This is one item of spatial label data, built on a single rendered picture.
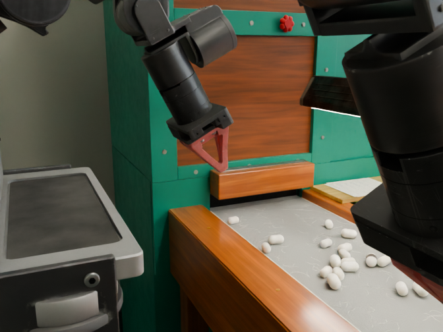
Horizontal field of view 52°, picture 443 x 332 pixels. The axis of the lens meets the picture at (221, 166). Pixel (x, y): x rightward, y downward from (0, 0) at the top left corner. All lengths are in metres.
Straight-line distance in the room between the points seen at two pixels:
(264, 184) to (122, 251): 0.95
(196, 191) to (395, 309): 0.60
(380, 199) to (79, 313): 0.20
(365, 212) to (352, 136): 1.16
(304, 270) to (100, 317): 0.68
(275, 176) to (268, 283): 0.47
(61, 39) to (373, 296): 1.47
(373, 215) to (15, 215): 0.27
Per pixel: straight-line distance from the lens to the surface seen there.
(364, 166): 1.51
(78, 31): 1.91
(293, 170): 1.27
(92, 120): 1.94
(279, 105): 1.30
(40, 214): 0.40
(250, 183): 1.21
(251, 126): 1.26
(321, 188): 1.37
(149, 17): 0.59
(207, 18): 0.64
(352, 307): 0.84
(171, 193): 1.19
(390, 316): 0.84
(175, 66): 0.61
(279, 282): 0.84
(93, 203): 0.41
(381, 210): 0.30
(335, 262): 0.96
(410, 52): 0.22
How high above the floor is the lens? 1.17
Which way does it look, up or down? 14 degrees down
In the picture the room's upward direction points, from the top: straight up
